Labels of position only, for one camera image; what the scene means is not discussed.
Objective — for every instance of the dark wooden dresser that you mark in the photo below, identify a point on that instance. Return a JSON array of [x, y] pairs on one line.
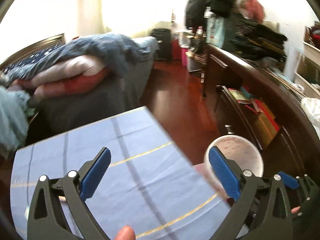
[[262, 100]]

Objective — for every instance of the pink quilt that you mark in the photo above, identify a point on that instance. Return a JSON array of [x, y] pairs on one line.
[[75, 70]]

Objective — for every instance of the blue checked tablecloth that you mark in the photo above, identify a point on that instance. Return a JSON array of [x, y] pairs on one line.
[[140, 160]]

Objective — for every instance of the teal bag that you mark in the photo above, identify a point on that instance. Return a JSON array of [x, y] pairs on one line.
[[214, 31]]

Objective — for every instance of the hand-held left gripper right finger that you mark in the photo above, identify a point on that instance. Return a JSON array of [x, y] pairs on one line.
[[225, 175]]

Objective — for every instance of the person's left hand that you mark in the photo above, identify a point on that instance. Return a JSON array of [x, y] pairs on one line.
[[125, 233]]

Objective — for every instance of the person's right hand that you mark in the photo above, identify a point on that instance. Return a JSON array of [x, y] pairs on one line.
[[296, 210]]

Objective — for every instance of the black suitcase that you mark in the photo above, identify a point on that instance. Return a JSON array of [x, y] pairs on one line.
[[161, 43]]

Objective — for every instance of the sheer white curtain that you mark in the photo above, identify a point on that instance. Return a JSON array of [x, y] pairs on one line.
[[135, 5]]

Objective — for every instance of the red storage box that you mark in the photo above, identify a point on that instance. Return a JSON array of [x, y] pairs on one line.
[[175, 50]]

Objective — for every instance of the red and yellow box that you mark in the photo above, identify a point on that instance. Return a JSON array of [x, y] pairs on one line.
[[263, 120]]

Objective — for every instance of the red quilt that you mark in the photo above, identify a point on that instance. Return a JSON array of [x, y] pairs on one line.
[[75, 86]]

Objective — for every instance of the pink storage box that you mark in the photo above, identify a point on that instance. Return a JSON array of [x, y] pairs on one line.
[[185, 57]]

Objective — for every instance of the white plastic bag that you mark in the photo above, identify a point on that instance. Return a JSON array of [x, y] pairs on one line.
[[311, 112]]

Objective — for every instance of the stack of dark clothes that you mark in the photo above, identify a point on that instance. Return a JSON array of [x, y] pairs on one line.
[[260, 38]]

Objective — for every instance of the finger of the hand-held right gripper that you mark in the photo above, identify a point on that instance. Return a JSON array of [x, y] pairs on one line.
[[288, 180]]

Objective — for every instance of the white shelf unit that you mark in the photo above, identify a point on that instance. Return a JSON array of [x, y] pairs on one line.
[[310, 55]]

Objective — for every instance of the black hanging coat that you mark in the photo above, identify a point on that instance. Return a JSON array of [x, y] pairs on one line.
[[197, 5]]

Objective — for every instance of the black bag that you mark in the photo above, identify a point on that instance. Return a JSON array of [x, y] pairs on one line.
[[221, 2]]

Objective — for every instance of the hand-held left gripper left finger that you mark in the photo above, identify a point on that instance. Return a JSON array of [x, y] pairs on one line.
[[96, 172]]

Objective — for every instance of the navy star pillow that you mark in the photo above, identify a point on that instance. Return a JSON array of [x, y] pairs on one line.
[[25, 62]]

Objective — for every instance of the dark wooden headboard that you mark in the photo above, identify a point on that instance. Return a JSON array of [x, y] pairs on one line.
[[37, 48]]

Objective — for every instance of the light blue fleece blanket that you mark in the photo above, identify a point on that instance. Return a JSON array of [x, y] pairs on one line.
[[11, 120]]

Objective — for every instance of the red pink clothing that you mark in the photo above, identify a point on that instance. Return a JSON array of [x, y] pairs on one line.
[[252, 2]]

